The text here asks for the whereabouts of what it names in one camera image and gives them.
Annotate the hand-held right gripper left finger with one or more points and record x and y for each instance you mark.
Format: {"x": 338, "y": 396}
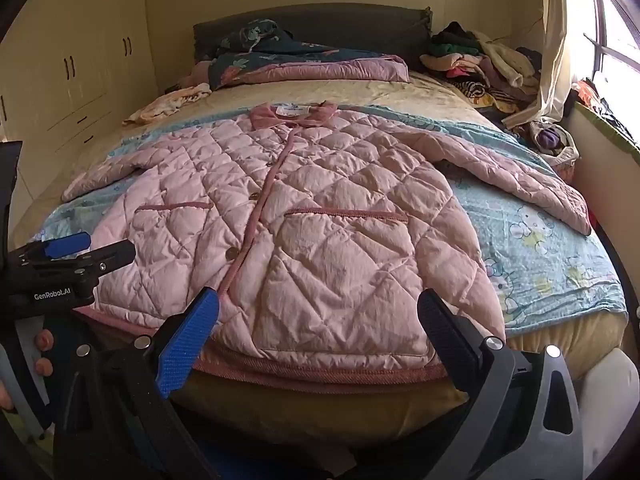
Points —
{"x": 187, "y": 345}

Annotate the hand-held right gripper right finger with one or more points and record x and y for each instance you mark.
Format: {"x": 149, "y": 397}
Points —
{"x": 450, "y": 340}

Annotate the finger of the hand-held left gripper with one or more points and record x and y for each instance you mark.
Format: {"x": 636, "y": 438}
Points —
{"x": 107, "y": 256}
{"x": 65, "y": 245}

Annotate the pink quilted jacket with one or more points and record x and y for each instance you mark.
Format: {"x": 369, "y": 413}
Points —
{"x": 325, "y": 260}

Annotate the white bag of clothes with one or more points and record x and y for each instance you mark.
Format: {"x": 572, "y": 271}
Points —
{"x": 550, "y": 140}

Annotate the pile of mixed clothes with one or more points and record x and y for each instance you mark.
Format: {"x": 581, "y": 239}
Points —
{"x": 475, "y": 60}

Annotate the person's left hand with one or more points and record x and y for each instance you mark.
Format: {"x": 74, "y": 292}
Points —
{"x": 44, "y": 342}

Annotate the blue cartoon print sheet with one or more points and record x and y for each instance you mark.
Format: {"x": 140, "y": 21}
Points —
{"x": 540, "y": 260}

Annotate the orange white patterned cloth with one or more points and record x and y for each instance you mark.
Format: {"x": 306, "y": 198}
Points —
{"x": 165, "y": 102}

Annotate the white wardrobe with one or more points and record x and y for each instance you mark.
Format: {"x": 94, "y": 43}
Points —
{"x": 75, "y": 60}

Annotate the pink pillow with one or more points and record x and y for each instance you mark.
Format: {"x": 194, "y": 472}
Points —
{"x": 197, "y": 72}

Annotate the bed with beige sheet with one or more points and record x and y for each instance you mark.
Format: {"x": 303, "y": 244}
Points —
{"x": 375, "y": 92}

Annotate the dark floral quilt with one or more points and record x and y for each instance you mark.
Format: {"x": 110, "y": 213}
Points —
{"x": 300, "y": 67}

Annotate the windowsill clutter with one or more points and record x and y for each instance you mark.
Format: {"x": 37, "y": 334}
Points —
{"x": 600, "y": 105}

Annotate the cream curtain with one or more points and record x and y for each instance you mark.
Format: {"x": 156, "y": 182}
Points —
{"x": 555, "y": 60}

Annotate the dark grey headboard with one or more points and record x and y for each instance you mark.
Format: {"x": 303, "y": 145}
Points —
{"x": 350, "y": 25}

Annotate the window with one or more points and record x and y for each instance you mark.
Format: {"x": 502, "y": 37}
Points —
{"x": 615, "y": 35}

